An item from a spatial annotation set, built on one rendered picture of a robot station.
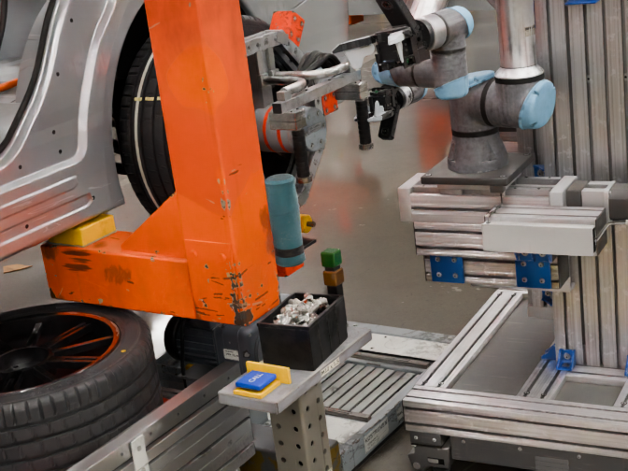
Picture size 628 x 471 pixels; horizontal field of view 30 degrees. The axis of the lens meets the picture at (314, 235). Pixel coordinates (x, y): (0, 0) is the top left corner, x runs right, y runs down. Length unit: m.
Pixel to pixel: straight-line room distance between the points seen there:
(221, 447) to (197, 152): 0.76
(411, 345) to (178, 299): 1.02
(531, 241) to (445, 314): 1.44
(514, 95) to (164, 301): 1.03
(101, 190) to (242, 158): 0.53
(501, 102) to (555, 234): 0.34
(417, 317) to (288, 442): 1.39
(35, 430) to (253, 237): 0.69
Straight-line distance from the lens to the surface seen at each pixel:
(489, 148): 2.90
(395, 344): 3.79
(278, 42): 3.48
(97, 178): 3.21
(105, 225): 3.25
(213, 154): 2.78
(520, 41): 2.78
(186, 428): 2.90
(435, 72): 2.58
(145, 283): 3.07
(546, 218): 2.78
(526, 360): 3.31
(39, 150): 3.09
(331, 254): 2.91
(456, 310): 4.20
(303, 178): 3.21
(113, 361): 2.89
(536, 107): 2.78
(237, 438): 3.08
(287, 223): 3.34
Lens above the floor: 1.62
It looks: 18 degrees down
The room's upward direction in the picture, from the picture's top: 7 degrees counter-clockwise
